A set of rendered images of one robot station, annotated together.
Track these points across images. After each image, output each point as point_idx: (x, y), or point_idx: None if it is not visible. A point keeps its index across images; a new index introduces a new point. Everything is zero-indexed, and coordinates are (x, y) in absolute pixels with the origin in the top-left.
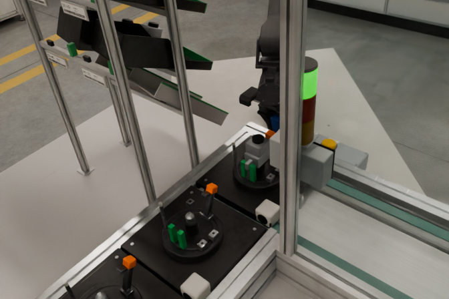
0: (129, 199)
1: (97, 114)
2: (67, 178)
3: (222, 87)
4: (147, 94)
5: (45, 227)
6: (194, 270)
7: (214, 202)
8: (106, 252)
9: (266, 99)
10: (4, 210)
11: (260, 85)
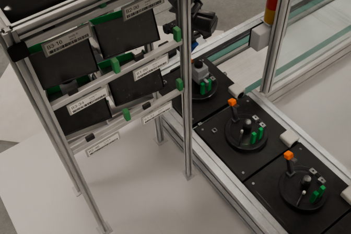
0: (160, 192)
1: (11, 217)
2: None
3: None
4: (110, 118)
5: None
6: (273, 138)
7: (217, 117)
8: (244, 192)
9: (213, 29)
10: None
11: (211, 23)
